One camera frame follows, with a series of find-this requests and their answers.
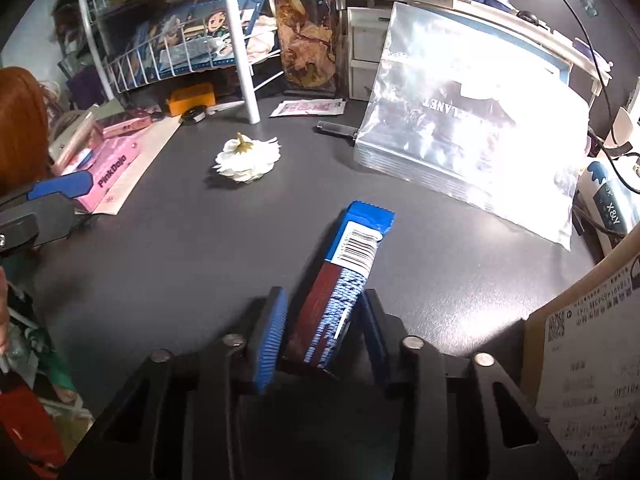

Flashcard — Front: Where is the orange red sleeve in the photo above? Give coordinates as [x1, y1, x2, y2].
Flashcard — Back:
[0, 67, 48, 195]

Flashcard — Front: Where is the brown illustrated card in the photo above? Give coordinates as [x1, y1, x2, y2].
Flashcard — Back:
[274, 0, 337, 96]

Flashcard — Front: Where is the pink patterned box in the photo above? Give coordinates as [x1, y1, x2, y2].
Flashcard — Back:
[62, 136, 141, 212]

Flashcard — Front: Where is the shiny plastic bag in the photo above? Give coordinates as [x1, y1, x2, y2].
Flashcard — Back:
[354, 3, 589, 246]

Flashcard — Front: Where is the blue snack bar wrapper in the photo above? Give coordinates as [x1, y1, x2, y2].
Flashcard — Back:
[284, 200, 395, 370]

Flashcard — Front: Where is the pink white packet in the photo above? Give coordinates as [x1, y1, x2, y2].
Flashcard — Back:
[270, 99, 346, 118]

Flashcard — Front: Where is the brown cardboard box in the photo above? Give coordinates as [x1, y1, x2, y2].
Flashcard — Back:
[521, 230, 639, 479]

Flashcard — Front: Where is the white artificial flower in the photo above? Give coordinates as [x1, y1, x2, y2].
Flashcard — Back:
[213, 132, 281, 183]

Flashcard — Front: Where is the anime picture box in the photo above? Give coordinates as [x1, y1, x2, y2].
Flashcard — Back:
[110, 0, 235, 89]

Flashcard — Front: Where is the white drawer unit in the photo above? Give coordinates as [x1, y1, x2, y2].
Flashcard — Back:
[347, 8, 392, 101]

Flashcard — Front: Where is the black pen tool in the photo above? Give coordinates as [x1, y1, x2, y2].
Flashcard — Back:
[314, 120, 358, 142]

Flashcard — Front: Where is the orange toy car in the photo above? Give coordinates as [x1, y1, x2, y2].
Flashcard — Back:
[167, 82, 216, 117]

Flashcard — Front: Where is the white wire shelf rack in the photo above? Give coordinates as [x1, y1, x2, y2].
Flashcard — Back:
[78, 0, 279, 124]

